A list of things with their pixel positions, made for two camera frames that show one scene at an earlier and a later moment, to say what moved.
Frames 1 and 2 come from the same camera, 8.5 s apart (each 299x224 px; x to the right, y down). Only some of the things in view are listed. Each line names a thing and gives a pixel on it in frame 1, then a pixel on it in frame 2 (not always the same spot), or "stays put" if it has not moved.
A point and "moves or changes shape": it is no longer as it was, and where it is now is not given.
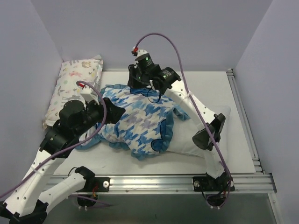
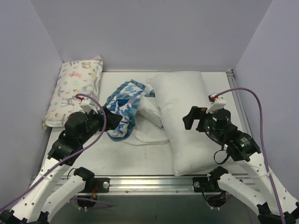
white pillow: [184, 129] moves or changes shape
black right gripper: [134, 78] to [201, 120]
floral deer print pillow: [88, 70] stays put
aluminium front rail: [245, 183] stays put
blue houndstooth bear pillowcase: [144, 129] moves or changes shape
